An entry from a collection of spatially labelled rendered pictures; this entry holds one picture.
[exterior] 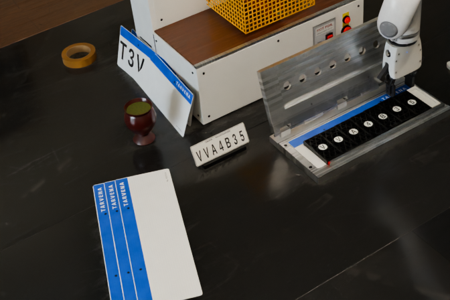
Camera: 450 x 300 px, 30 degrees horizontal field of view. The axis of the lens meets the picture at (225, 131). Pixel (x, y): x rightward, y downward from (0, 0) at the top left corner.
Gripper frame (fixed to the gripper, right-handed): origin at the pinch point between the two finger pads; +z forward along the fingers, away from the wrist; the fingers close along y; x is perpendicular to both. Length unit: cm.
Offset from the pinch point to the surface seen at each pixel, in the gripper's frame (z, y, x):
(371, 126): 0.9, -16.4, -7.6
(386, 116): 0.9, -10.9, -7.2
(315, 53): -14.4, -20.8, 9.5
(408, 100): 0.9, -1.9, -5.6
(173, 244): -6, -81, -19
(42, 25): 4, -63, 102
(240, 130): -0.6, -44.5, 10.4
